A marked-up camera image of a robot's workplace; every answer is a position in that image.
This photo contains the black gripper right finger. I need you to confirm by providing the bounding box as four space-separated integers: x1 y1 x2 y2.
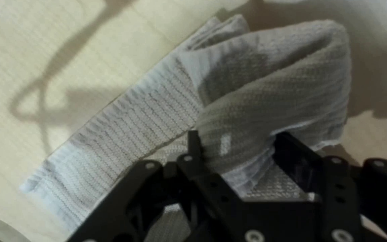
272 132 387 242

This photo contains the white cloth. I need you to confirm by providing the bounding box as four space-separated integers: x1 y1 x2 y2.
20 12 354 242

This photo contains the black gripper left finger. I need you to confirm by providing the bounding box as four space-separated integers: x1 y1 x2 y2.
65 129 249 242

